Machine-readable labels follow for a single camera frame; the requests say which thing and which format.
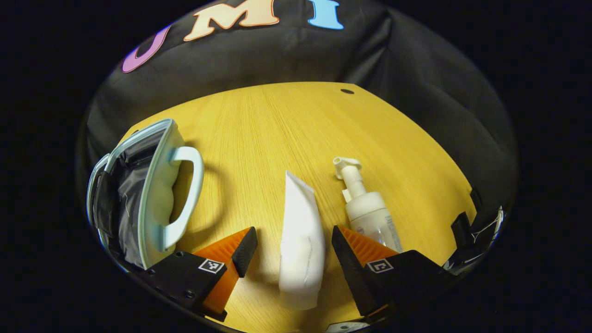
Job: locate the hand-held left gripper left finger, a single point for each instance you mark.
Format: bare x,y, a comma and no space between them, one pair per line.
245,252

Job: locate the black table edge clamp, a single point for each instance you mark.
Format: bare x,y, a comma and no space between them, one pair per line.
461,229
475,198

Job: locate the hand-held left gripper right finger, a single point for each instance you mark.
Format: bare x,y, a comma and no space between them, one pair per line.
349,273

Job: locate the light blue suitcase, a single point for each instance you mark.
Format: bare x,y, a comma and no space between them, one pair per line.
157,194

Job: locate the black backdrop cloth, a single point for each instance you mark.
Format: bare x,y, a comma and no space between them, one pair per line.
286,55

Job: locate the white pump bottle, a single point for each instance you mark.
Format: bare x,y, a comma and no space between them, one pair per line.
370,212

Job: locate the white squeeze tube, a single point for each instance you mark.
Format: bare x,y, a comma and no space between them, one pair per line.
300,240

